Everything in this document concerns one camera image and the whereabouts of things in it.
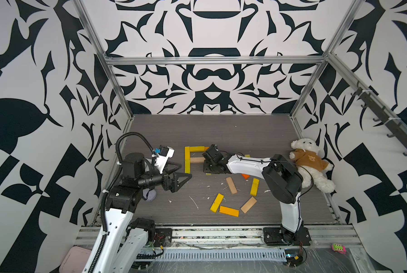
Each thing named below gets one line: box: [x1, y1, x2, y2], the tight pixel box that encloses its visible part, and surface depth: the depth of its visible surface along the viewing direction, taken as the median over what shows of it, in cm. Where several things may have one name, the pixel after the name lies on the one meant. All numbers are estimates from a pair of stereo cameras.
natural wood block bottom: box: [240, 196, 258, 214], surface depth 85 cm
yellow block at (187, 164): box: [184, 154, 191, 175], surface depth 98 cm
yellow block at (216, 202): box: [209, 192, 224, 213], surface depth 85 cm
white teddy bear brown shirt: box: [289, 137, 336, 194], surface depth 92 cm
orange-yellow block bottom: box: [219, 205, 240, 218], surface depth 83 cm
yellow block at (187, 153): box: [184, 146, 191, 160], surface depth 103 cm
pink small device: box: [331, 243, 347, 254], surface depth 71 cm
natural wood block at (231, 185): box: [225, 176, 239, 195], surface depth 90 cm
